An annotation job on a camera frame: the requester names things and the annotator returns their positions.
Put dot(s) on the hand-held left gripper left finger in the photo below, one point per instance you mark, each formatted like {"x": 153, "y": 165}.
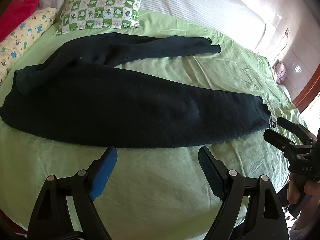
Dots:
{"x": 105, "y": 172}

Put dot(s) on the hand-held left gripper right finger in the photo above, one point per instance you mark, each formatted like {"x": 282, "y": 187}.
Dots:
{"x": 210, "y": 173}

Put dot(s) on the brown wooden frame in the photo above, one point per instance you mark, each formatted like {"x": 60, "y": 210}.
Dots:
{"x": 307, "y": 90}

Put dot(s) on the yellow cartoon print pillow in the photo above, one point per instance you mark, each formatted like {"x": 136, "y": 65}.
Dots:
{"x": 22, "y": 37}

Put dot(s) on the white striped mattress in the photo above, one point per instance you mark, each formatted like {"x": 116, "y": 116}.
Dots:
{"x": 190, "y": 7}

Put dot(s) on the green checkered pillow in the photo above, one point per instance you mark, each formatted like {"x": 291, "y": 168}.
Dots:
{"x": 100, "y": 7}

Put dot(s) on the red pillow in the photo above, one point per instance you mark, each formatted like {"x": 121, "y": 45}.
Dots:
{"x": 17, "y": 12}

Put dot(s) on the green bed sheet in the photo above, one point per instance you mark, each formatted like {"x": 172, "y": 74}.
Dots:
{"x": 160, "y": 180}

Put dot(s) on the person's right hand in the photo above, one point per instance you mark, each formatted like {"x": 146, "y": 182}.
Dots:
{"x": 292, "y": 187}

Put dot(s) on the pink white bag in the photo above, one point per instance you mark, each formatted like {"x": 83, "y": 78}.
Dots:
{"x": 279, "y": 71}

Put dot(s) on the white wall socket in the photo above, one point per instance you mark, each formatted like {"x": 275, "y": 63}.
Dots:
{"x": 287, "y": 32}

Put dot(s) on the dark navy pants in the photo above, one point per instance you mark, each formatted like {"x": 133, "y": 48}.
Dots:
{"x": 120, "y": 115}

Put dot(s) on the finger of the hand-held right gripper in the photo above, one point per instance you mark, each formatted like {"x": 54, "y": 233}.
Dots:
{"x": 280, "y": 140}
{"x": 290, "y": 126}

